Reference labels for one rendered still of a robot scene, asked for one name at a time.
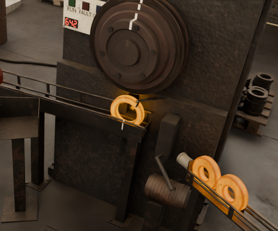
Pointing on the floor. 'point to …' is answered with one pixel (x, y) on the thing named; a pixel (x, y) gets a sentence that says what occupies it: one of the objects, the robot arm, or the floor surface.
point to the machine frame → (160, 104)
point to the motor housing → (162, 200)
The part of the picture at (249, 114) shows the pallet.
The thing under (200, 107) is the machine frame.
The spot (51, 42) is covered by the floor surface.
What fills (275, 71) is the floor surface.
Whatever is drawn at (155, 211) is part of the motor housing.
